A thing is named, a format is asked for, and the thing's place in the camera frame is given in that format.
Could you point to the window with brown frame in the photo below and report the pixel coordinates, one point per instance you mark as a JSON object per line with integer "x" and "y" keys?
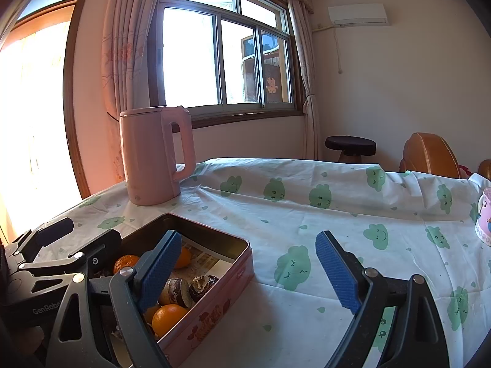
{"x": 224, "y": 60}

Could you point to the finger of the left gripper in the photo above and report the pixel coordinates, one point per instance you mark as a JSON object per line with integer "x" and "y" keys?
{"x": 91, "y": 259}
{"x": 26, "y": 247}

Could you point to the pink metal tin box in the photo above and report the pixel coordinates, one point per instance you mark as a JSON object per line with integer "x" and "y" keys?
{"x": 203, "y": 317}

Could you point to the pink right curtain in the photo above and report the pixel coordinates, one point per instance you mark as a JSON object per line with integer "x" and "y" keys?
{"x": 299, "y": 17}

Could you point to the dark round stool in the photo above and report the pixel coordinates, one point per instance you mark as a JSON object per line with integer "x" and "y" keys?
{"x": 351, "y": 149}

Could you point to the white cloud-print tablecloth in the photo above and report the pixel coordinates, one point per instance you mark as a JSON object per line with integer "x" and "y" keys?
{"x": 289, "y": 315}

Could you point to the small yellowish fruit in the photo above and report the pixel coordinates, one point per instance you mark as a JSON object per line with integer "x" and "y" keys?
{"x": 150, "y": 312}

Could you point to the brown leather chair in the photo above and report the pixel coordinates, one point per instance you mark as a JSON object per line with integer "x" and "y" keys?
{"x": 430, "y": 154}

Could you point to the large wrinkled orange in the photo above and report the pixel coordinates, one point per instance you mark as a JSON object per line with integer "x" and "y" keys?
{"x": 125, "y": 261}

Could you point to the brown layered cake roll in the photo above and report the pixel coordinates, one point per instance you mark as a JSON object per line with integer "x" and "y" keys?
{"x": 176, "y": 291}

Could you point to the pink cartoon cup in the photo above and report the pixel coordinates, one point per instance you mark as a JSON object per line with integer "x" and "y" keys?
{"x": 483, "y": 222}

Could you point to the pink electric kettle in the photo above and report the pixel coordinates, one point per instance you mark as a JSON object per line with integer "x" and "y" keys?
{"x": 148, "y": 153}

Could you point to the paper booklet in box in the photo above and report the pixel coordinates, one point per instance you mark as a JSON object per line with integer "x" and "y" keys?
{"x": 204, "y": 262}

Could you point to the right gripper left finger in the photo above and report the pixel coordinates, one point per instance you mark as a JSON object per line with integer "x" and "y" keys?
{"x": 131, "y": 291}

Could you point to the pink left curtain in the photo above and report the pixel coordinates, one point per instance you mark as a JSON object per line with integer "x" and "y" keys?
{"x": 125, "y": 30}

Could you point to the white air conditioner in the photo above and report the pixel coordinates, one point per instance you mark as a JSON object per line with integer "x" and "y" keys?
{"x": 361, "y": 14}

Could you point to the brown leather sofa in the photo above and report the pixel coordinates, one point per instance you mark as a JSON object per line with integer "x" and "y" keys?
{"x": 484, "y": 169}

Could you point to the small orange behind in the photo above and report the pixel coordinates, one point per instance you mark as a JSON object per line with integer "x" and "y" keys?
{"x": 184, "y": 259}

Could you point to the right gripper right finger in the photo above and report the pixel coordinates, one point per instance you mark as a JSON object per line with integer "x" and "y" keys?
{"x": 401, "y": 313}

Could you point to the orange in middle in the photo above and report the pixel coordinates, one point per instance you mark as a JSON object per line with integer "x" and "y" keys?
{"x": 166, "y": 317}

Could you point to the pink curtain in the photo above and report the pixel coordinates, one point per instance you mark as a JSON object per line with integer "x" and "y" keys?
{"x": 299, "y": 17}
{"x": 125, "y": 30}

